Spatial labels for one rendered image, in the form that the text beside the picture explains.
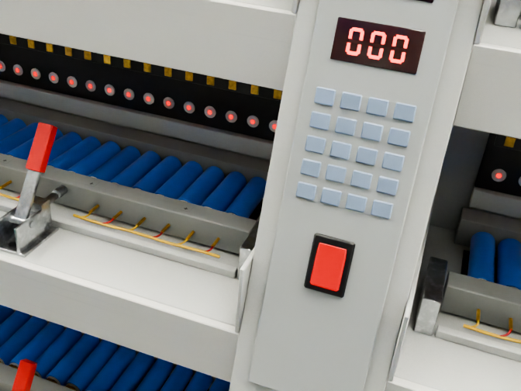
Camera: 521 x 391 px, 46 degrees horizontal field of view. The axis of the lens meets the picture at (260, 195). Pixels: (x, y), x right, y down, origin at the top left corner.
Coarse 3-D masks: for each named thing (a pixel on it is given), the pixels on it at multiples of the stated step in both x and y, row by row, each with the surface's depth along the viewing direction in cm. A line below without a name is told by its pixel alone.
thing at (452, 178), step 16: (64, 112) 62; (464, 128) 51; (448, 144) 51; (464, 144) 51; (480, 144) 50; (448, 160) 51; (464, 160) 51; (480, 160) 51; (448, 176) 52; (464, 176) 51; (448, 192) 52; (464, 192) 52; (448, 208) 52; (432, 224) 53; (448, 224) 53
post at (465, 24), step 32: (480, 0) 30; (288, 64) 34; (448, 64) 31; (288, 96) 34; (448, 96) 32; (288, 128) 34; (448, 128) 32; (288, 160) 35; (416, 192) 33; (416, 224) 33; (256, 256) 37; (416, 256) 34; (256, 288) 37; (256, 320) 38; (384, 320) 35; (384, 352) 35; (256, 384) 38; (384, 384) 36
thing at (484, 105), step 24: (504, 0) 34; (480, 24) 30; (504, 24) 34; (480, 48) 31; (504, 48) 30; (480, 72) 31; (504, 72) 31; (480, 96) 32; (504, 96) 31; (456, 120) 33; (480, 120) 32; (504, 120) 32
